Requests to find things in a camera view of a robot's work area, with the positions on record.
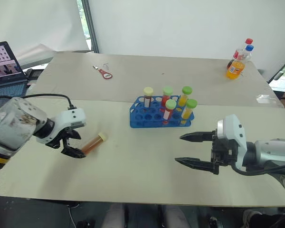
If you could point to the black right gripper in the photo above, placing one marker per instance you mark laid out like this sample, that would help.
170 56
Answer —
224 152

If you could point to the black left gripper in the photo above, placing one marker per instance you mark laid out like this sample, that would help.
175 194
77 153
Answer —
59 141

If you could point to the orange tube with yellow cap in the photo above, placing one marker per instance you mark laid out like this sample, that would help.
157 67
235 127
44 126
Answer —
93 143

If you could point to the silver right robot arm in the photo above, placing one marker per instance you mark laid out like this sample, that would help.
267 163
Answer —
273 152

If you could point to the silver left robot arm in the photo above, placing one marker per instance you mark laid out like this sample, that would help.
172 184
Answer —
12 126

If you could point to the blue test tube rack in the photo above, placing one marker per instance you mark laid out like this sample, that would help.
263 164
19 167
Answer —
145 117

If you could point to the yellow tube with green cap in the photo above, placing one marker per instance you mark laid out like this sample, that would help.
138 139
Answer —
184 97
187 111

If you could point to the labelled red tube, green cap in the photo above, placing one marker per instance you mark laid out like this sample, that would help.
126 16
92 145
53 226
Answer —
168 112

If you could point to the beige cardboard sheet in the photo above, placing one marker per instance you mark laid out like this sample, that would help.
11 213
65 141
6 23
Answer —
156 71
142 171

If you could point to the red tube with green cap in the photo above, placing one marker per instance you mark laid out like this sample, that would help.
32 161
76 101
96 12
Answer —
167 93

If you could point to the dark red tube, yellow cap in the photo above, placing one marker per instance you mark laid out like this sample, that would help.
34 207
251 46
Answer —
148 96

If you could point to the red bottle opener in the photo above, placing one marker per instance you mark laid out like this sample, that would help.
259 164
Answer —
106 74

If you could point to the black device beside laptop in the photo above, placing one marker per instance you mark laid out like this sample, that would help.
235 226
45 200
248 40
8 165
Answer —
33 73

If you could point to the grey shoe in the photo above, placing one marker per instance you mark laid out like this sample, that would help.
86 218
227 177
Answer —
250 217

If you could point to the clear plastic wrapper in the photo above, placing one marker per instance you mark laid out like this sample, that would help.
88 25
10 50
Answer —
266 98

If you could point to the orange soda bottle, blue cap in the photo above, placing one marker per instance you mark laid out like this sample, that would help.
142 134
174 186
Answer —
236 69

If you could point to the open black laptop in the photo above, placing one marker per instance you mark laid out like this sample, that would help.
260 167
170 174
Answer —
4 69

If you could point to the cola bottle with red cap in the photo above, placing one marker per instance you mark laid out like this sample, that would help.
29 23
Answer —
240 53

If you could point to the white paper backdrop sheet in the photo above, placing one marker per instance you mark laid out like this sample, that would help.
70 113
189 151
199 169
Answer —
35 23

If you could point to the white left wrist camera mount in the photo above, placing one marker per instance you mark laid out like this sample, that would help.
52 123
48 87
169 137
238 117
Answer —
72 116

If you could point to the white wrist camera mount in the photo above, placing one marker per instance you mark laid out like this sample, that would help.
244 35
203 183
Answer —
232 128
72 116

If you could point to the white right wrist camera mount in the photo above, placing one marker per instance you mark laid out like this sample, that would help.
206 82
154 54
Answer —
232 128

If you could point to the dark window frame post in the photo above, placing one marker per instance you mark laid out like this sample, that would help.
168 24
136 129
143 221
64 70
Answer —
91 26

